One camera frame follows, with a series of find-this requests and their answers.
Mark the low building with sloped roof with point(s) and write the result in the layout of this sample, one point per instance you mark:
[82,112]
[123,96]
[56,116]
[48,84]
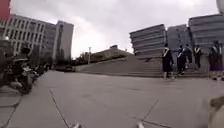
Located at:
[110,53]

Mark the wide stone stairway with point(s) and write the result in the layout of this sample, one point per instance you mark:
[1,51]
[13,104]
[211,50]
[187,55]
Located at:
[126,66]

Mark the lamp pole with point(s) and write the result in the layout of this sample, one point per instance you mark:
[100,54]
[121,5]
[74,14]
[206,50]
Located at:
[89,55]

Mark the grey paved plaza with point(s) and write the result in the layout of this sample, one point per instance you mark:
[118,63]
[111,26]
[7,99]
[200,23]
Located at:
[110,100]

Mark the dark car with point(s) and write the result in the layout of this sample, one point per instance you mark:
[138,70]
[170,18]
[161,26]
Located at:
[69,68]

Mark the grey layered building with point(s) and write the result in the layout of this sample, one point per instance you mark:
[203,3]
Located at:
[148,40]

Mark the row of trees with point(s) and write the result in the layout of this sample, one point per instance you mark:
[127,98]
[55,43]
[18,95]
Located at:
[60,57]

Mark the person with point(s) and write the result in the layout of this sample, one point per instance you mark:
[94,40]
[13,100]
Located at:
[197,55]
[166,60]
[188,53]
[216,60]
[181,61]

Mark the robot's own part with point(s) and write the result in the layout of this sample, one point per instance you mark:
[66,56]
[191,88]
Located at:
[76,125]
[140,125]

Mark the row of parked scooters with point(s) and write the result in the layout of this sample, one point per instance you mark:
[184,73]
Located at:
[23,78]

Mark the large pale curved building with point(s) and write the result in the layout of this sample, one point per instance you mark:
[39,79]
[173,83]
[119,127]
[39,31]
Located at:
[23,33]

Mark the red banner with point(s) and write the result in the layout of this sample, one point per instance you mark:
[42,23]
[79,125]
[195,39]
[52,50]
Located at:
[4,8]

